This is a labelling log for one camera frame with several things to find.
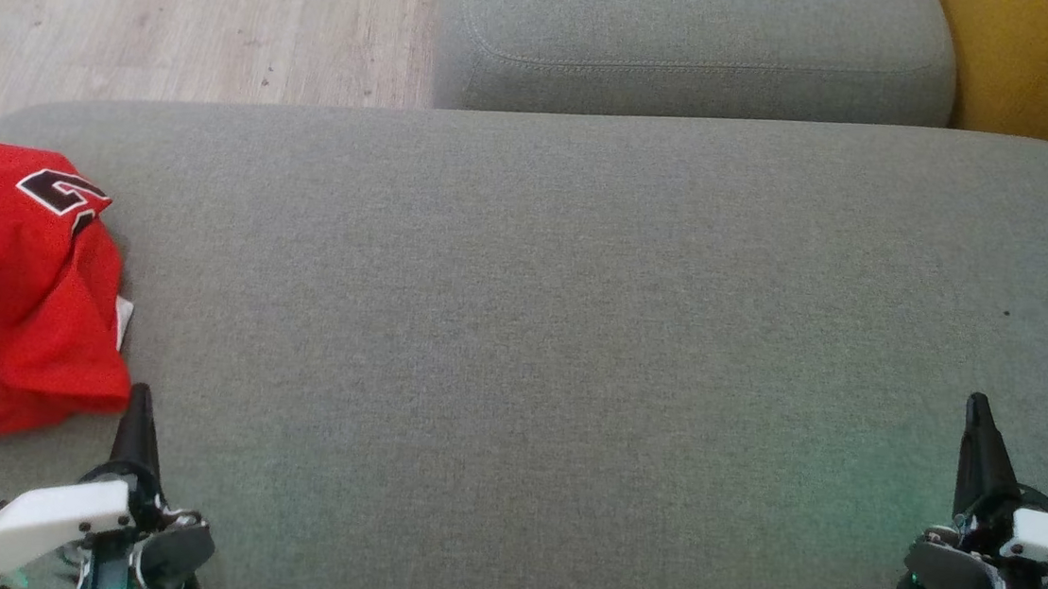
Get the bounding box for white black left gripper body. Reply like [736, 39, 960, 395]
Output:
[0, 453, 222, 589]

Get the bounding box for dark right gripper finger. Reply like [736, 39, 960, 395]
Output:
[952, 392, 1029, 529]

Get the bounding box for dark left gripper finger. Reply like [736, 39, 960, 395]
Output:
[107, 380, 171, 494]

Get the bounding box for red shorts with white hem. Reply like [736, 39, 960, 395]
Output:
[0, 211, 146, 464]

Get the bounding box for grey fabric sofa seat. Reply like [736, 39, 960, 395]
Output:
[0, 46, 1048, 589]

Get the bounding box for grey fabric sofa cushion block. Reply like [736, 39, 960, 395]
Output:
[428, 0, 964, 154]

